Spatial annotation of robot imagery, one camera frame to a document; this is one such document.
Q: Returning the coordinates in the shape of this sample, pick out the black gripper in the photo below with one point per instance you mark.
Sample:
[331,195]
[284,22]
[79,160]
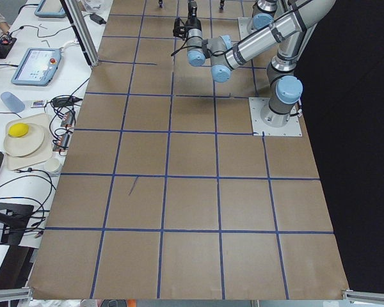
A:
[192,21]

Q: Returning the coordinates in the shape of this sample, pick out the black power adapter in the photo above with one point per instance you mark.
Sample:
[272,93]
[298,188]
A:
[97,19]

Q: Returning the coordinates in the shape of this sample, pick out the far teach pendant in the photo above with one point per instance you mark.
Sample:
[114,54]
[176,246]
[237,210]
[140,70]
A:
[50,9]

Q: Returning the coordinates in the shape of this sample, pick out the teach pendant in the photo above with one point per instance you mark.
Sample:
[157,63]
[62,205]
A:
[50,9]
[38,67]

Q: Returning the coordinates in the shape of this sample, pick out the upper orange circuit board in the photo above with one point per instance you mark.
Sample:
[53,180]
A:
[68,119]

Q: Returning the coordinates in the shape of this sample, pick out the orange circuit board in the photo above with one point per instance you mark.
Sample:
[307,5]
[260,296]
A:
[68,119]
[61,143]

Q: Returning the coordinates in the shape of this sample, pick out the near teach pendant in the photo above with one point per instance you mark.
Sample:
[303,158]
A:
[38,67]

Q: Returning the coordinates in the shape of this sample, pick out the small remote control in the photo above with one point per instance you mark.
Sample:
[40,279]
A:
[38,103]

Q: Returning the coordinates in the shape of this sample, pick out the lower orange circuit board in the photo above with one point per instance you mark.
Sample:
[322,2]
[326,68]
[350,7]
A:
[61,143]

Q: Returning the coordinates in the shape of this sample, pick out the black device with red parts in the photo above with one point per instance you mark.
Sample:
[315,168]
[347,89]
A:
[6,44]

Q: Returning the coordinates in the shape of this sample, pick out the translucent blue cup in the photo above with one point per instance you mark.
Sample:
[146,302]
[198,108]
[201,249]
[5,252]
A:
[12,102]

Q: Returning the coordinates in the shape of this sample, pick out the white paper cup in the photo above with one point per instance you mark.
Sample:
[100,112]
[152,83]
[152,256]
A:
[53,166]

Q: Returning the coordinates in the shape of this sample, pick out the beige round plate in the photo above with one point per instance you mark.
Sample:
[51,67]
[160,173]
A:
[25,145]

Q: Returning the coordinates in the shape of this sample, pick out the yellow lemon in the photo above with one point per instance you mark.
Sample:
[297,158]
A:
[18,130]

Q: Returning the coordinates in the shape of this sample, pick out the beige square tray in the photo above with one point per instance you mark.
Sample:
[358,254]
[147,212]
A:
[43,153]

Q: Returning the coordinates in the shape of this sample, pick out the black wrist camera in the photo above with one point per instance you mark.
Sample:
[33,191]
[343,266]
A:
[179,30]

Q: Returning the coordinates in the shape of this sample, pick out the aluminium frame post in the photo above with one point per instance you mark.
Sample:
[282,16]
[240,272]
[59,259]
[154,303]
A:
[81,31]

